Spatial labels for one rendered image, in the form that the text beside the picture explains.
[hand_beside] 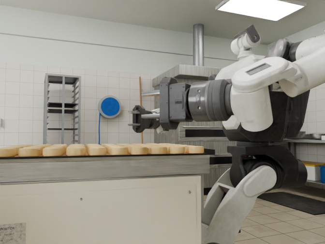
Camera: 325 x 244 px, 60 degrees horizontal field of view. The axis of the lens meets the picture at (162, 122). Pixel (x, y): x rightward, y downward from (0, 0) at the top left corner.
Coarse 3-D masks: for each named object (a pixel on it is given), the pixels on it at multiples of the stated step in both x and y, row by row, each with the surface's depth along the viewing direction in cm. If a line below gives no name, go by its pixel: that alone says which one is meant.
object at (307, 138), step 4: (304, 136) 531; (308, 136) 523; (284, 140) 485; (288, 140) 477; (292, 140) 469; (296, 140) 461; (300, 140) 454; (304, 140) 447; (308, 140) 440; (312, 140) 433; (316, 140) 426; (320, 140) 420; (324, 140) 414; (292, 144) 551; (292, 148) 550; (292, 152) 550; (308, 180) 455; (320, 184) 426; (324, 184) 420
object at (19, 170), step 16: (0, 160) 69; (16, 160) 70; (32, 160) 71; (48, 160) 72; (64, 160) 73; (80, 160) 75; (96, 160) 76; (112, 160) 77; (128, 160) 78; (144, 160) 80; (160, 160) 81; (176, 160) 83; (192, 160) 84; (208, 160) 86; (0, 176) 69; (16, 176) 70; (32, 176) 71; (48, 176) 72; (64, 176) 73; (80, 176) 74; (96, 176) 76; (112, 176) 77; (128, 176) 78
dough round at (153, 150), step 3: (153, 147) 79; (156, 147) 79; (159, 147) 79; (162, 147) 79; (165, 147) 80; (150, 150) 80; (153, 150) 79; (156, 150) 79; (159, 150) 79; (162, 150) 79; (165, 150) 80; (153, 153) 79; (156, 153) 79; (159, 153) 79; (162, 153) 79; (165, 153) 80
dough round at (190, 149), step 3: (189, 147) 83; (192, 147) 82; (195, 147) 82; (198, 147) 82; (201, 147) 82; (189, 150) 83; (192, 150) 82; (195, 150) 82; (198, 150) 82; (201, 150) 82
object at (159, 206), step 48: (0, 192) 68; (48, 192) 71; (96, 192) 74; (144, 192) 78; (192, 192) 82; (0, 240) 67; (48, 240) 71; (96, 240) 74; (144, 240) 78; (192, 240) 82
